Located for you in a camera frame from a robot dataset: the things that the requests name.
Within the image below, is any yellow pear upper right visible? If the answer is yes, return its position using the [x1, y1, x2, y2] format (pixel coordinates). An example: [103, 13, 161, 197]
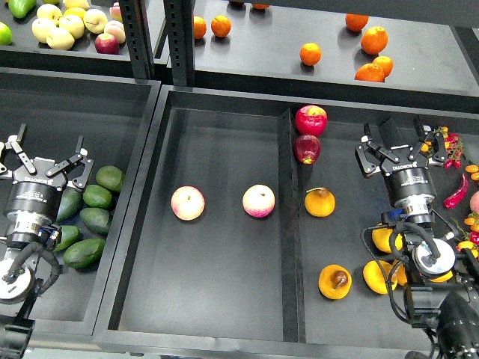
[371, 227, 403, 254]

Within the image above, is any pink peach on shelf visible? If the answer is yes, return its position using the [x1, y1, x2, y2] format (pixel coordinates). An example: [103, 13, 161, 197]
[103, 20, 126, 45]

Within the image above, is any orange on shelf top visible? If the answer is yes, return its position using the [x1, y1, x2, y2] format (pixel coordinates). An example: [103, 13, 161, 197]
[345, 13, 369, 32]

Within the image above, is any bright red apple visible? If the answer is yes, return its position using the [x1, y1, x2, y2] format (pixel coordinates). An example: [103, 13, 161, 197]
[295, 105, 328, 136]

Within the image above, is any orange cherry tomatoes pair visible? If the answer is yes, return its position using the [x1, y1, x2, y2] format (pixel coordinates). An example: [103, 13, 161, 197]
[465, 165, 479, 182]

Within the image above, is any yellow pear lower right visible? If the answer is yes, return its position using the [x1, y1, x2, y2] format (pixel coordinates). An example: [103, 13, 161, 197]
[430, 271, 454, 283]

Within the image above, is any cherry tomato bunch bottom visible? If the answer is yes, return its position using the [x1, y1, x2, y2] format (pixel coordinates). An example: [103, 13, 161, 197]
[451, 211, 478, 260]

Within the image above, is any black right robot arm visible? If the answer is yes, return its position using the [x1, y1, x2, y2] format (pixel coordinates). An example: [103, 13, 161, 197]
[355, 117, 478, 358]

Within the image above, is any large orange on shelf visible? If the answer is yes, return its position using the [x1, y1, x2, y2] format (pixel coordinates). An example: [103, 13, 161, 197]
[361, 26, 388, 55]

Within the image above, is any pink peach right edge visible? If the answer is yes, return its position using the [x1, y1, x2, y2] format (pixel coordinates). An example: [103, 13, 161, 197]
[469, 191, 479, 213]

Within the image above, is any orange on shelf middle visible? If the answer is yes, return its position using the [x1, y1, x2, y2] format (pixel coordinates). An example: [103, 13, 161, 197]
[299, 43, 322, 66]

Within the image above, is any orange on shelf right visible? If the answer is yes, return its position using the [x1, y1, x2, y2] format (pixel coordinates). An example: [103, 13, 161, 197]
[373, 55, 394, 78]

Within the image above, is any yellow pear with brown stem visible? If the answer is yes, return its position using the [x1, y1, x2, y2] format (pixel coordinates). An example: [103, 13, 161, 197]
[318, 264, 353, 300]

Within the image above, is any pink yellow peach left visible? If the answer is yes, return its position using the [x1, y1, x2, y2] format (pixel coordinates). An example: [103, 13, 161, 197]
[171, 185, 205, 221]

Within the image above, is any red chili pepper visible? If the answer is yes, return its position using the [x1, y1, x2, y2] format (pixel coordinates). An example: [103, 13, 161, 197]
[442, 173, 469, 209]

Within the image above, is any dark green avocado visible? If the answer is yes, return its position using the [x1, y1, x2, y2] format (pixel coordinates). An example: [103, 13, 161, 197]
[54, 225, 82, 252]

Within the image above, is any black left tray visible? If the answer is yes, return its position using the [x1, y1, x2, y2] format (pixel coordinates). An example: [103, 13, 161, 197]
[1, 68, 160, 350]

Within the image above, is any orange on shelf front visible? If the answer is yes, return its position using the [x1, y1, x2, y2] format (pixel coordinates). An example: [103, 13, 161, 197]
[355, 63, 385, 82]

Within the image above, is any red apple on shelf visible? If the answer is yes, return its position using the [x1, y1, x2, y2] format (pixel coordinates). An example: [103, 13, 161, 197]
[94, 33, 120, 55]

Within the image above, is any pale yellow apple front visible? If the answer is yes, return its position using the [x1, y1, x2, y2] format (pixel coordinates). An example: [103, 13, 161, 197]
[46, 28, 75, 50]

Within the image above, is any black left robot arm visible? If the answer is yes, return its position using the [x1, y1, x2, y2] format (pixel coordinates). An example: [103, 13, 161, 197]
[1, 124, 94, 358]

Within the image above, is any black shelf post left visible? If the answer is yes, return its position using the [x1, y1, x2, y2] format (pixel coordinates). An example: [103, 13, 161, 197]
[119, 0, 155, 80]

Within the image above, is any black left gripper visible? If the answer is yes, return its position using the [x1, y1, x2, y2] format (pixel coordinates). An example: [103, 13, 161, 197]
[1, 123, 94, 229]

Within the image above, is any cherry tomato bunch top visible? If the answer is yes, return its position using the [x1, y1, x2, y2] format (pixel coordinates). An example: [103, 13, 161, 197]
[421, 126, 463, 169]

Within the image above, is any green apple shelf edge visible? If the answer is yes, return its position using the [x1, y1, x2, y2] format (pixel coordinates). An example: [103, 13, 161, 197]
[0, 22, 13, 46]

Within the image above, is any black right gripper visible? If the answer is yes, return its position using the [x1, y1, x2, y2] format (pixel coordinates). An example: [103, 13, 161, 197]
[355, 116, 446, 208]

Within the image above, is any pink yellow peach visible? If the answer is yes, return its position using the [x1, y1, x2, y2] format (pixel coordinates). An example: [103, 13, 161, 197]
[171, 185, 205, 221]
[242, 184, 275, 218]

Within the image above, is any dark red apple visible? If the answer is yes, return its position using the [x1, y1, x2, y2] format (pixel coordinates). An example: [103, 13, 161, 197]
[293, 135, 321, 165]

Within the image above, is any cherry tomato bunch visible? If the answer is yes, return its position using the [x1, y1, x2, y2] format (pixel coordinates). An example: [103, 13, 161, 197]
[421, 126, 463, 169]
[451, 211, 478, 260]

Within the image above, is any yellow pear lower left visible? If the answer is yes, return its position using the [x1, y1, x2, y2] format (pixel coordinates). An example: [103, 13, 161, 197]
[362, 260, 393, 295]

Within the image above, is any green avocado bottom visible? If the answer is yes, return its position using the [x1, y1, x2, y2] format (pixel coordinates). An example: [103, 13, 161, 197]
[63, 238, 106, 269]

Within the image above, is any yellow pear lower middle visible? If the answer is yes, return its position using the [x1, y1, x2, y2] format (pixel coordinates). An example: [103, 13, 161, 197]
[392, 260, 408, 286]

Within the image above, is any pink yellow peach right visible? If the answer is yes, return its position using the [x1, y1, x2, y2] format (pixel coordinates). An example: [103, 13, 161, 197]
[242, 184, 275, 218]

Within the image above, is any pale yellow apple middle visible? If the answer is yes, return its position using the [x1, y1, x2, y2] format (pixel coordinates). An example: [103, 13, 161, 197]
[58, 14, 85, 40]

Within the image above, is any pale yellow apple left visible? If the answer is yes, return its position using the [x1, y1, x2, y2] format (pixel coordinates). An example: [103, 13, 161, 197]
[31, 18, 57, 43]

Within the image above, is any green avocado hidden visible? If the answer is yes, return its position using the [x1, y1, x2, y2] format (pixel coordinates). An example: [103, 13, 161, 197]
[56, 188, 83, 222]

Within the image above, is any yellow pear near divider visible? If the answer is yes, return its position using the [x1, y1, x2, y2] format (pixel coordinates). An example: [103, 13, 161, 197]
[304, 187, 335, 218]

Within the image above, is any green avocado top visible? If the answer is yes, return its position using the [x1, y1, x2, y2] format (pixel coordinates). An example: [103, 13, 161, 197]
[95, 165, 124, 193]

